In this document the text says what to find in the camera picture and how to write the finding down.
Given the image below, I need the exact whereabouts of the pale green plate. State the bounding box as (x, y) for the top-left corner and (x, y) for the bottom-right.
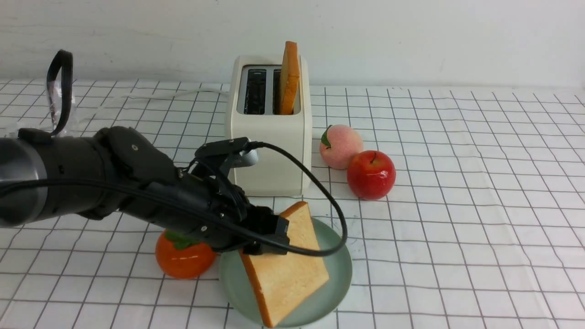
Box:
(218, 217), (353, 328)

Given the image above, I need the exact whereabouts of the white toaster power cord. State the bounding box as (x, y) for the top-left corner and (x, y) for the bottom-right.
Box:
(73, 87), (231, 120)

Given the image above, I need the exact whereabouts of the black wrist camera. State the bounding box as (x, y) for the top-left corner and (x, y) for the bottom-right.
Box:
(191, 137), (259, 177)

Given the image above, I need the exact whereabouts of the cream white toaster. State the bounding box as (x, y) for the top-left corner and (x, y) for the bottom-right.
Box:
(224, 54), (313, 196)

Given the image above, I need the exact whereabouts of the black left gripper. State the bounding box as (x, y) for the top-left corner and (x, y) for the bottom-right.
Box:
(120, 174), (290, 255)

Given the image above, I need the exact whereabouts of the toast slice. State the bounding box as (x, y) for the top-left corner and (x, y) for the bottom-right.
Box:
(240, 201), (330, 328)
(279, 40), (300, 115)

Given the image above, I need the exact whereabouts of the black camera cable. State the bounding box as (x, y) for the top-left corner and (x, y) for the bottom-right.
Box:
(0, 142), (348, 257)

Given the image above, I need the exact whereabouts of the red apple toy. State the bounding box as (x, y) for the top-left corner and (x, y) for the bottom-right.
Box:
(346, 150), (397, 201)

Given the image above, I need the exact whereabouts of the orange persimmon toy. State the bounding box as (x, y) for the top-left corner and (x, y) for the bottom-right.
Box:
(155, 229), (217, 280)

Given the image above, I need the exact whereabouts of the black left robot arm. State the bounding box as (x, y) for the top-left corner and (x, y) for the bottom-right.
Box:
(0, 126), (290, 255)

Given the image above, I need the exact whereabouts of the white checkered tablecloth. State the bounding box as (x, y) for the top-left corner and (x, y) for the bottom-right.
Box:
(1, 85), (585, 329)

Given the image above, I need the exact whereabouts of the pink peach toy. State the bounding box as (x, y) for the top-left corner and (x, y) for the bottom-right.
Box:
(319, 125), (364, 170)

